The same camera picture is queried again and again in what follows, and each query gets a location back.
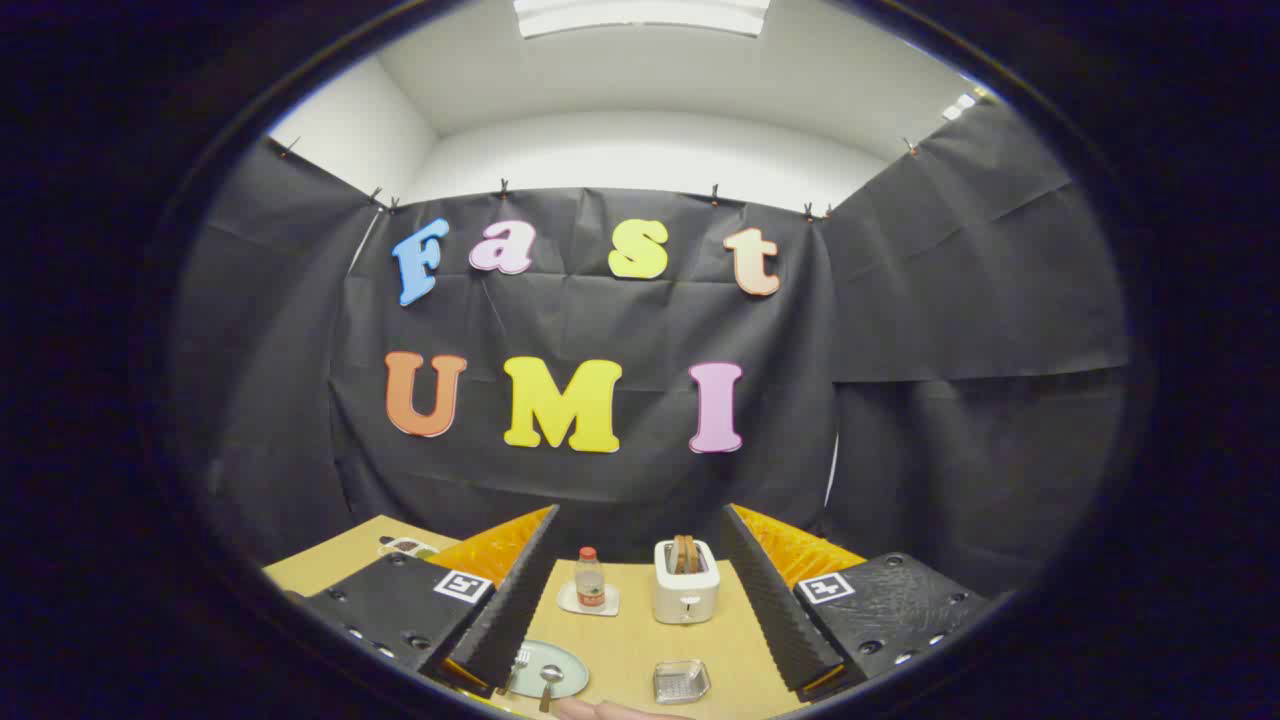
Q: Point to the white toaster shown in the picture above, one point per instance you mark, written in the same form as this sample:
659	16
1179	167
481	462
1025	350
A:
686	598

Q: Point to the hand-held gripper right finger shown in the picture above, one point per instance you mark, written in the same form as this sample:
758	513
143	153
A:
780	620

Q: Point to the clear water bottle red cap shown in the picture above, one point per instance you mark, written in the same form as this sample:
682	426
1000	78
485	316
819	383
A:
590	580

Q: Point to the pale green round plate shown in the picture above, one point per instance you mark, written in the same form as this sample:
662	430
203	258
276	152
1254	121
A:
570	660

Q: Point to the black backdrop cloth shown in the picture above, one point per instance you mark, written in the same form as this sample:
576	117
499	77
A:
930	300

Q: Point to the clear rectangular drain tray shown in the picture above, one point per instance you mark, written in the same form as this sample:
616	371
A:
681	682

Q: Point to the ceiling light panel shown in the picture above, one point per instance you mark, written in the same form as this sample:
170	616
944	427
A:
640	15

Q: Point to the small white divided dish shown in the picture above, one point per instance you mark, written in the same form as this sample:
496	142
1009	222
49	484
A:
405	547

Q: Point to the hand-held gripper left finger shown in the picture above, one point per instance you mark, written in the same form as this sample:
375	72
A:
500	620

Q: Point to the white square coaster tray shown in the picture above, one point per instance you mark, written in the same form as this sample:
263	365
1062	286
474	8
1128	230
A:
567	603

